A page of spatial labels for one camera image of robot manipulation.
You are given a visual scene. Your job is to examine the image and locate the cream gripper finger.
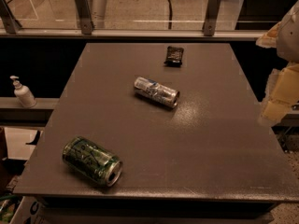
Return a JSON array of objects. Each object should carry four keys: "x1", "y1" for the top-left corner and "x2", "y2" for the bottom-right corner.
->
[
  {"x1": 258, "y1": 63, "x2": 299, "y2": 126},
  {"x1": 256, "y1": 22, "x2": 281, "y2": 49}
]

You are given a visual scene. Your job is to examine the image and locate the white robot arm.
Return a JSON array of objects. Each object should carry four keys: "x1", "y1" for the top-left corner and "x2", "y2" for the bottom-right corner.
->
[{"x1": 256, "y1": 1, "x2": 299, "y2": 127}]

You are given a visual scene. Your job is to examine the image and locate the white cardboard box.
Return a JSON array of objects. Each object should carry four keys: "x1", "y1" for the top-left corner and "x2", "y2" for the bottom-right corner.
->
[{"x1": 10, "y1": 196, "x2": 44, "y2": 224}]

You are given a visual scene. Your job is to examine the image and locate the green soda can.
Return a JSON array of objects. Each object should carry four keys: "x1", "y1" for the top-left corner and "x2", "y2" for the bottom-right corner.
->
[{"x1": 62, "y1": 136, "x2": 122, "y2": 187}]

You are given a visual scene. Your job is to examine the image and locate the silver redbull can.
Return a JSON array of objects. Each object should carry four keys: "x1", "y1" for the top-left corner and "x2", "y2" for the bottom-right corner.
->
[{"x1": 134, "y1": 77, "x2": 179, "y2": 108}]

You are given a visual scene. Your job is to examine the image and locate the metal railing post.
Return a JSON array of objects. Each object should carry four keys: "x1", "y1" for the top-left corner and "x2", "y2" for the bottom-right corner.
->
[
  {"x1": 0, "y1": 0, "x2": 21, "y2": 34},
  {"x1": 75, "y1": 0, "x2": 93, "y2": 35},
  {"x1": 203, "y1": 0, "x2": 221, "y2": 36}
]

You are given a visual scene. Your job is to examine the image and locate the black snack packet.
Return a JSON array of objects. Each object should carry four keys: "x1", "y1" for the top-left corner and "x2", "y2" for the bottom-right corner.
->
[{"x1": 164, "y1": 46, "x2": 184, "y2": 67}]

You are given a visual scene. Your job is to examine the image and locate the metal railing post far left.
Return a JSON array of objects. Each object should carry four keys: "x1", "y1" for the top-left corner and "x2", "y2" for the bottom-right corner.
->
[{"x1": 0, "y1": 0, "x2": 21, "y2": 34}]

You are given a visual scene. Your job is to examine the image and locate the metal railing post right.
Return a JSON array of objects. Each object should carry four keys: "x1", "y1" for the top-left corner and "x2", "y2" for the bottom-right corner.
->
[{"x1": 203, "y1": 0, "x2": 221, "y2": 36}]

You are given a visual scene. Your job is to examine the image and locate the white pump bottle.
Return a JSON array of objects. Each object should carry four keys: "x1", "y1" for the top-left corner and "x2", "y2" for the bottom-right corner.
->
[{"x1": 10, "y1": 76, "x2": 36, "y2": 108}]

